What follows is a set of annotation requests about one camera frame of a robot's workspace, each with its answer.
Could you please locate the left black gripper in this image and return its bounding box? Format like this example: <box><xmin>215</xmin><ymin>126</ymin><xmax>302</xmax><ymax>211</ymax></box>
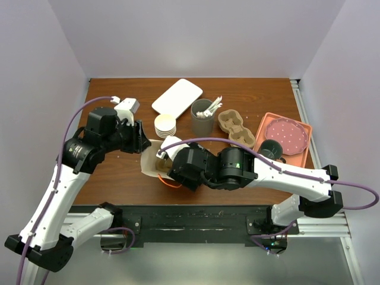
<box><xmin>103</xmin><ymin>116</ymin><xmax>151</xmax><ymax>153</ymax></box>

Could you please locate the beige paper takeout bag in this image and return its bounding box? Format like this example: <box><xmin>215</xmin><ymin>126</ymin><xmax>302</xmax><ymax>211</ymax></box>
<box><xmin>140</xmin><ymin>140</ymin><xmax>181</xmax><ymax>189</ymax></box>

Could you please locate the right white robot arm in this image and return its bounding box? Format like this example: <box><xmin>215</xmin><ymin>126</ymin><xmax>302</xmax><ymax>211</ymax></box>
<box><xmin>161</xmin><ymin>142</ymin><xmax>343</xmax><ymax>233</ymax></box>

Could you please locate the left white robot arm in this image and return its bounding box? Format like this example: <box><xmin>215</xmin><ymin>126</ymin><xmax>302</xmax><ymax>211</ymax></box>
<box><xmin>5</xmin><ymin>107</ymin><xmax>151</xmax><ymax>272</ymax></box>

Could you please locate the stack of paper cups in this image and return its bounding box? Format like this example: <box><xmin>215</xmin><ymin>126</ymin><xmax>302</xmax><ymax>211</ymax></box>
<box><xmin>154</xmin><ymin>114</ymin><xmax>176</xmax><ymax>138</ymax></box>

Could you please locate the grey cylindrical holder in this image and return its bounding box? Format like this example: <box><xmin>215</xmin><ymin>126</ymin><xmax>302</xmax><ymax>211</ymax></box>
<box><xmin>191</xmin><ymin>99</ymin><xmax>214</xmax><ymax>137</ymax></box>

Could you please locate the white oblong tray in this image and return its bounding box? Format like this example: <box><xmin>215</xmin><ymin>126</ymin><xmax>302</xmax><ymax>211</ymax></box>
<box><xmin>151</xmin><ymin>78</ymin><xmax>203</xmax><ymax>119</ymax></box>

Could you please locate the dark green mug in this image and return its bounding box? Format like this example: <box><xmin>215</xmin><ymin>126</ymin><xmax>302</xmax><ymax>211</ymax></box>
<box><xmin>258</xmin><ymin>140</ymin><xmax>287</xmax><ymax>164</ymax></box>

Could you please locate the pink dotted plate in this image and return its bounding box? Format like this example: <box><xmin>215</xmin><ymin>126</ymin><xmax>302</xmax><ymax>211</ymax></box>
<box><xmin>264</xmin><ymin>117</ymin><xmax>312</xmax><ymax>156</ymax></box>

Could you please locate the salmon pink tray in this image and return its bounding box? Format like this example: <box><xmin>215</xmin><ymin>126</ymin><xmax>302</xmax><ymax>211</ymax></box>
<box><xmin>254</xmin><ymin>112</ymin><xmax>312</xmax><ymax>167</ymax></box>

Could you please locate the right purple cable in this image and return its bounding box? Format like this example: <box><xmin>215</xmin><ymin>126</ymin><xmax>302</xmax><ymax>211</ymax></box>
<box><xmin>156</xmin><ymin>137</ymin><xmax>380</xmax><ymax>256</ymax></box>

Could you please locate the purple cable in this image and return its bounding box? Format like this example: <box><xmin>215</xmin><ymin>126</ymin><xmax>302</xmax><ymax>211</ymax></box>
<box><xmin>156</xmin><ymin>137</ymin><xmax>380</xmax><ymax>256</ymax></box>
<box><xmin>16</xmin><ymin>96</ymin><xmax>119</xmax><ymax>285</ymax></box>

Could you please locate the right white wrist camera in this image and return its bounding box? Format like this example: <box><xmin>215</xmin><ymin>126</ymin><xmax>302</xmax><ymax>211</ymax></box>
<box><xmin>156</xmin><ymin>136</ymin><xmax>189</xmax><ymax>161</ymax></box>

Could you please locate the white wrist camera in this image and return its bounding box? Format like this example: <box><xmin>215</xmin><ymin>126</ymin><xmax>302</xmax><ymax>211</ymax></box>
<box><xmin>110</xmin><ymin>96</ymin><xmax>140</xmax><ymax>125</ymax></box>
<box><xmin>156</xmin><ymin>136</ymin><xmax>189</xmax><ymax>161</ymax></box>

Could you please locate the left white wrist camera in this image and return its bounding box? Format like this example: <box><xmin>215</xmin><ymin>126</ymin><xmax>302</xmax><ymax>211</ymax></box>
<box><xmin>110</xmin><ymin>96</ymin><xmax>140</xmax><ymax>125</ymax></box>

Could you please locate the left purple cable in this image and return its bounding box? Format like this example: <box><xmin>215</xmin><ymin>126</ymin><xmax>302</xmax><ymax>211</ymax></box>
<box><xmin>16</xmin><ymin>96</ymin><xmax>119</xmax><ymax>285</ymax></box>

